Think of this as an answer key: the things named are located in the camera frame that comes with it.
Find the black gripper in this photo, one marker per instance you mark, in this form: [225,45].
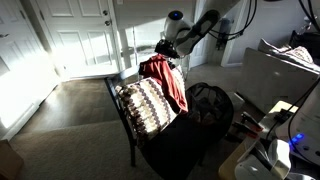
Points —
[165,47]

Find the red shirt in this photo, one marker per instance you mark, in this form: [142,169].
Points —
[157,68]

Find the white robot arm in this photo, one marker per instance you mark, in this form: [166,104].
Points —
[181,35]

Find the black mesh laundry basket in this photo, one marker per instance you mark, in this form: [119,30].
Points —
[210,112]

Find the striped zigzag pillow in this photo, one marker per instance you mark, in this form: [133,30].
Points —
[146,107]

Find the white panel door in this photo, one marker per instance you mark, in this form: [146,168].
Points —
[81,35]

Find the black chair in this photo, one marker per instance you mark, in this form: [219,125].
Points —
[174,152]

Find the white sofa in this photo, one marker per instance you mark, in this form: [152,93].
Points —
[269,75]

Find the red black tool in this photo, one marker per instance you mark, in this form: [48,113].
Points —
[248,125]

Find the patterned sofa pillow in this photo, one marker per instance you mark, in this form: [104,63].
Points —
[301,53]

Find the white closet door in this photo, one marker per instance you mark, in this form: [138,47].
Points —
[27,75]

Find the white camera device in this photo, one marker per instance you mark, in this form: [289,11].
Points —
[260,163]

